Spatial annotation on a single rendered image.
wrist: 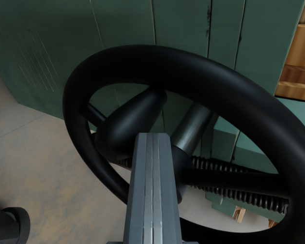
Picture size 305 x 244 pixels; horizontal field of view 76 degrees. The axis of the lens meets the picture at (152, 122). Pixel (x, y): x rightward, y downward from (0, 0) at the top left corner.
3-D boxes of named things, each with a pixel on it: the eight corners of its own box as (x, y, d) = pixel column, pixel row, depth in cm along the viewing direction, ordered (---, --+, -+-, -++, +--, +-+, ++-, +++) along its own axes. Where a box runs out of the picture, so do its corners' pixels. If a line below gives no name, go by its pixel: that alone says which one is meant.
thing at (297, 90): (274, 83, 35) (327, 91, 32) (275, 79, 36) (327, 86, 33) (254, 144, 46) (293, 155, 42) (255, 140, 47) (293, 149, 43)
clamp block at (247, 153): (235, 143, 25) (323, 168, 21) (252, 90, 33) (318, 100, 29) (221, 201, 34) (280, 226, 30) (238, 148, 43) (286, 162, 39)
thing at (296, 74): (279, 68, 35) (313, 71, 33) (280, 64, 36) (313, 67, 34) (252, 149, 49) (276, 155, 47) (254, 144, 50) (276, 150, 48)
